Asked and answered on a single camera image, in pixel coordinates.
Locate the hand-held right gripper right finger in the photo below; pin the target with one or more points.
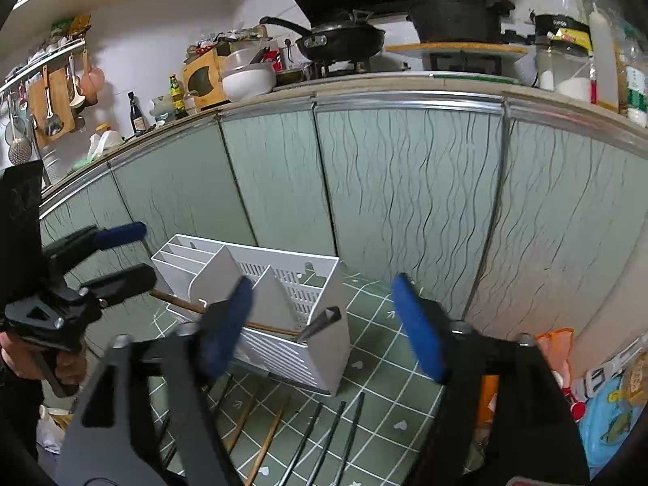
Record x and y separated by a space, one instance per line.
420 334

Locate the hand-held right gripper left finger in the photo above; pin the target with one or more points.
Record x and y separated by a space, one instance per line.
228 329

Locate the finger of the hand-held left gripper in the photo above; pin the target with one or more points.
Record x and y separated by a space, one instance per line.
131 281
121 235

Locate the brown wooden chopstick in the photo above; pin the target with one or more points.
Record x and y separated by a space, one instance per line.
177 300
268 440
240 425

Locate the white plastic utensil holder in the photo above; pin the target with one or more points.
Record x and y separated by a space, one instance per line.
329 359

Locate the person's left forearm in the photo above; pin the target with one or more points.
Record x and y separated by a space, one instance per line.
20 405

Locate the person's left hand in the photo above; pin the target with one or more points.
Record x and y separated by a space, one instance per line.
71 369

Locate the metal strainer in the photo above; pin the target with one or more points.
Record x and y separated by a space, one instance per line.
20 152

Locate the green grid pattern mat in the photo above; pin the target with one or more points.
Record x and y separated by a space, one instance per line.
384 415

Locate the metal slotted spatula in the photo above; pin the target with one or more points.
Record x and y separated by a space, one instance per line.
53 124

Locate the wooden cutting board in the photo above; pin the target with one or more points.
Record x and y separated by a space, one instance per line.
38 106

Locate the dark glass bottle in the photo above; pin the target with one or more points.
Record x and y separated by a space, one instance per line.
137 119

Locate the orange plastic bag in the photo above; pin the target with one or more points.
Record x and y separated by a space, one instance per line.
554 344

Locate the white ladle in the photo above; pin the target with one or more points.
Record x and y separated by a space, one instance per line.
75 96

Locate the green bottle yellow label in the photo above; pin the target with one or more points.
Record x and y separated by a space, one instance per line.
178 98

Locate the white plastic bag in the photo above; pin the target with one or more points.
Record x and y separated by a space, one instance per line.
50 430

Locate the yellow toaster oven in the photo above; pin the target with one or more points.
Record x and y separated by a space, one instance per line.
202 81

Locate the white bowl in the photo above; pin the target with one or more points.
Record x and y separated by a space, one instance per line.
248 86

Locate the blue printed package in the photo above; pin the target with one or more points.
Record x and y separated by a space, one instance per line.
607 425

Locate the clear plastic container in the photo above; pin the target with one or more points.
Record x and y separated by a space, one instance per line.
240 58

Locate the gas stove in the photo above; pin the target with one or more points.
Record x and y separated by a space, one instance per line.
344 68

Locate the round wooden board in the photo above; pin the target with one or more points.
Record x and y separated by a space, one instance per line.
455 47

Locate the black wok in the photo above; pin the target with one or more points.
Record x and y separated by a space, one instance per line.
339 43

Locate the glass jar black lid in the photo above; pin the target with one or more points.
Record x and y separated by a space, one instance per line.
562 76

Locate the black cooking pot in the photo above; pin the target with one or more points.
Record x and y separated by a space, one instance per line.
455 23

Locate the plastic bottle green label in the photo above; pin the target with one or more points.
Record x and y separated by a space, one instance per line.
637 91

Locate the white squeeze bottle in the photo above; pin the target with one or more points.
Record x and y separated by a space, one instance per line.
603 60

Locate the metal wall rack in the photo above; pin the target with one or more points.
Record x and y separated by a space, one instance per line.
45 63

